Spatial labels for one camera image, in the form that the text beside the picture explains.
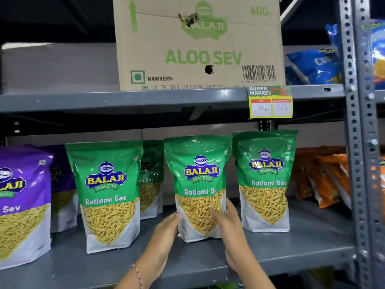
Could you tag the grey perforated rack upright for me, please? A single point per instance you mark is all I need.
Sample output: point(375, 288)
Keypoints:
point(371, 123)

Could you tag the person's left fingers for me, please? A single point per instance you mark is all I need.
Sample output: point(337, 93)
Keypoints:
point(173, 222)

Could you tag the person's right hand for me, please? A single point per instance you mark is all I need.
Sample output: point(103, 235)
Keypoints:
point(237, 240)

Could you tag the person's left hand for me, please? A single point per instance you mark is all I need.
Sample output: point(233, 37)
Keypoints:
point(164, 234)

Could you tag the person's right forearm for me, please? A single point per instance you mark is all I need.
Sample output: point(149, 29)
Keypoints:
point(255, 278)

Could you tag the purple snack packet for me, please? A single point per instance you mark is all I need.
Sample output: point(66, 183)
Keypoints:
point(63, 189)
point(21, 201)

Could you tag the brown cardboard box green print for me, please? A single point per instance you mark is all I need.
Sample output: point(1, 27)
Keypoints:
point(198, 45)

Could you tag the grey metal shelf rack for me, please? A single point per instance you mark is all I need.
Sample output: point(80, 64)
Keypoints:
point(120, 100)

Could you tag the green snack packet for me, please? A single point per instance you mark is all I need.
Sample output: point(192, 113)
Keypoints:
point(152, 183)
point(198, 177)
point(264, 177)
point(108, 192)

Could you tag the person's right thumb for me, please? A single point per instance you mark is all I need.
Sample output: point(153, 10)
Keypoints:
point(217, 221)

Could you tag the yellow green price tag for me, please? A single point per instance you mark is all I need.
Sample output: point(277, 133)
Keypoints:
point(270, 102)

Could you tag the person's left forearm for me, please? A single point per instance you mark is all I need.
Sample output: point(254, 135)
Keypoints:
point(144, 269)

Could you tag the blue orange chips packet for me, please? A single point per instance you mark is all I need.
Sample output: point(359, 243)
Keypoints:
point(377, 51)

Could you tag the orange snack packet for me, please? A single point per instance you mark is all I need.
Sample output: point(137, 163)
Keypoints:
point(323, 183)
point(343, 177)

